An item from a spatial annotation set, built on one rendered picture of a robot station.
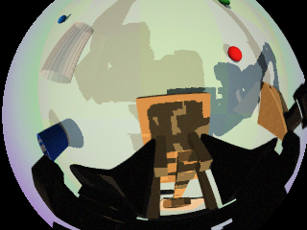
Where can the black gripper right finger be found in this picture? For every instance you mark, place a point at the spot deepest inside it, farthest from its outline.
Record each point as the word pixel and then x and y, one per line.
pixel 231 165

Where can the green ball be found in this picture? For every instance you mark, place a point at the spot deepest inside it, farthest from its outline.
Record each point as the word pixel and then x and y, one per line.
pixel 225 2

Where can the red ball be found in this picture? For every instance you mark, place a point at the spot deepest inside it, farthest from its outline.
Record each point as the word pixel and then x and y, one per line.
pixel 234 53

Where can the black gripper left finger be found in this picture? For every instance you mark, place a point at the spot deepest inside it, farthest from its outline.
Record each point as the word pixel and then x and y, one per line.
pixel 130 180

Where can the dark blue ball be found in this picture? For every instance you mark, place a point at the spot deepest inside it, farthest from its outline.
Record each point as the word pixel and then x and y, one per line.
pixel 61 19

